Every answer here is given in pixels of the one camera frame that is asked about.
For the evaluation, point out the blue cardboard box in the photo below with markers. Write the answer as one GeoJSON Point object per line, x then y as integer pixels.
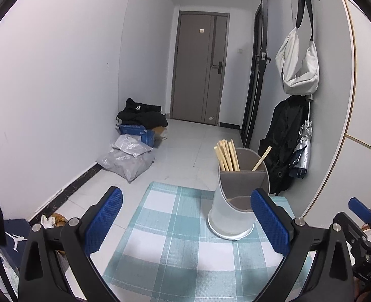
{"type": "Point", "coordinates": [141, 133]}

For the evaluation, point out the light wooden chopstick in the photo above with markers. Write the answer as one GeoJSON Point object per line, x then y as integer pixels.
{"type": "Point", "coordinates": [262, 158]}

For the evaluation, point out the black hanging jacket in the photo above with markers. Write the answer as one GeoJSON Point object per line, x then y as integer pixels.
{"type": "Point", "coordinates": [283, 138]}

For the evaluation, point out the teal checked tablecloth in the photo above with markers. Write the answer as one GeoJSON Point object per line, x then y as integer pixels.
{"type": "Point", "coordinates": [173, 226]}

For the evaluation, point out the grey entrance door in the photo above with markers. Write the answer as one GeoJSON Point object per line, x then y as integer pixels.
{"type": "Point", "coordinates": [195, 78]}

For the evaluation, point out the silver folded umbrella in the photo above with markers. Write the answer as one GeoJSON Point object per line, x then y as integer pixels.
{"type": "Point", "coordinates": [303, 157]}

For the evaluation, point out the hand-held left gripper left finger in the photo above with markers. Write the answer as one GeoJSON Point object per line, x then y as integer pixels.
{"type": "Point", "coordinates": [105, 220]}

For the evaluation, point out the grey plastic mailer bag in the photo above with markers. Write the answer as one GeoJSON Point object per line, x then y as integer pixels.
{"type": "Point", "coordinates": [125, 165]}

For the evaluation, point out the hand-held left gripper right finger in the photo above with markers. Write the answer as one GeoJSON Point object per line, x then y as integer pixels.
{"type": "Point", "coordinates": [272, 223]}

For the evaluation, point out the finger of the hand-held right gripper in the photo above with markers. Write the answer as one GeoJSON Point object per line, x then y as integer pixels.
{"type": "Point", "coordinates": [361, 209]}

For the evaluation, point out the black framed glass door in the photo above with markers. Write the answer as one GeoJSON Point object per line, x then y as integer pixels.
{"type": "Point", "coordinates": [253, 100]}

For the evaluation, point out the grey plastic utensil holder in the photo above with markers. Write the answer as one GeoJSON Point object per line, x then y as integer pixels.
{"type": "Point", "coordinates": [235, 182]}

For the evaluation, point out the white plastic mailer bag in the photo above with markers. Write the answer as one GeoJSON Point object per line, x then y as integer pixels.
{"type": "Point", "coordinates": [129, 144]}

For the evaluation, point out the navy shoe box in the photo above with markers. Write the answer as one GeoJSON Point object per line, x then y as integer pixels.
{"type": "Point", "coordinates": [12, 226]}

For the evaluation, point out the bundle of wooden chopsticks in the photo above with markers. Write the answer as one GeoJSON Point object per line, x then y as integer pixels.
{"type": "Point", "coordinates": [228, 157]}

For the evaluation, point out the white shoulder bag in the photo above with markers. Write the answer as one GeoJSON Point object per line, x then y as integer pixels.
{"type": "Point", "coordinates": [298, 81]}

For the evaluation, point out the brown cardboard box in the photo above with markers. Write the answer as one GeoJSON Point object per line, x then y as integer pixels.
{"type": "Point", "coordinates": [160, 130]}

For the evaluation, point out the pile of black clothes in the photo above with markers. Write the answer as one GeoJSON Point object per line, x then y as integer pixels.
{"type": "Point", "coordinates": [141, 118]}

